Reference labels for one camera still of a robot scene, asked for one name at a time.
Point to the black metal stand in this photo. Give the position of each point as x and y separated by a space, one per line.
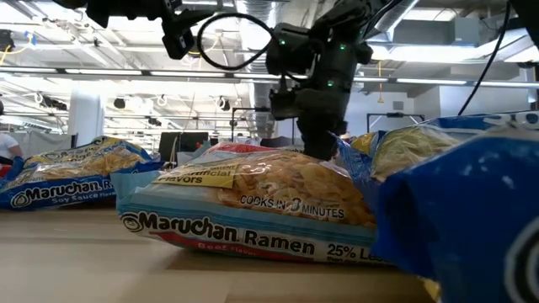
396 114

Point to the long ceiling light bar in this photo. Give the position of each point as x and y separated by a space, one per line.
105 72

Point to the dark monitor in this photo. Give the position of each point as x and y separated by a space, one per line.
181 143

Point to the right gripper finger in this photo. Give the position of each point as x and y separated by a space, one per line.
320 143

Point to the white column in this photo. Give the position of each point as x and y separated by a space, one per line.
86 118

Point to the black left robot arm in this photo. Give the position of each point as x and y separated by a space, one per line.
69 3

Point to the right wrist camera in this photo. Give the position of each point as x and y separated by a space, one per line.
288 50

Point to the clear plastic bin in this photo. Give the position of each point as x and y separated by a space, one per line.
185 159

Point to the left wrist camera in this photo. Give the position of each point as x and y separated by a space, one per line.
179 42

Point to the light blue Maruchan ramen pack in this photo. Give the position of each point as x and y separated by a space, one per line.
252 189

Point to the white partition curtain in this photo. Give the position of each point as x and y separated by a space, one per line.
46 145

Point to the silver air duct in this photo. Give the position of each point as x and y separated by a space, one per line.
406 12
259 105

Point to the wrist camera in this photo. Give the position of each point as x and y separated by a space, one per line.
288 50
179 42

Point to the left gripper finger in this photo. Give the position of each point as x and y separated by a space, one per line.
191 17

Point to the person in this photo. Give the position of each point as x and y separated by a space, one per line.
7 145

